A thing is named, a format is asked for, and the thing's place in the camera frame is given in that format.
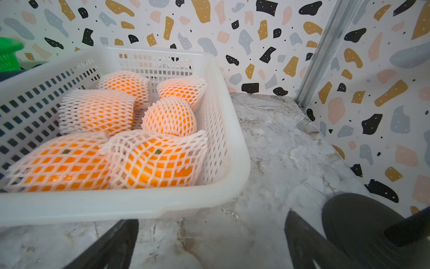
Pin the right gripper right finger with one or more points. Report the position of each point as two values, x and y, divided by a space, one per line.
309 249

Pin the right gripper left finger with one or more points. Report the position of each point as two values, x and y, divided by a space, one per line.
114 250

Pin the black microphone stand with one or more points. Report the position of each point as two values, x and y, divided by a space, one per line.
374 235

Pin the netted orange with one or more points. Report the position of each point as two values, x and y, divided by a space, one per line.
96 110
128 82
67 163
141 159
191 88

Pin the green plastic mesh basket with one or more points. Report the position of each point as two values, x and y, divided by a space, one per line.
9 47

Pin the white plastic mesh basket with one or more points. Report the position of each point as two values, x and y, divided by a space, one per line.
29 117

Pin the dark teal plastic bin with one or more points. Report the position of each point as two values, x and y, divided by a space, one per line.
8 74

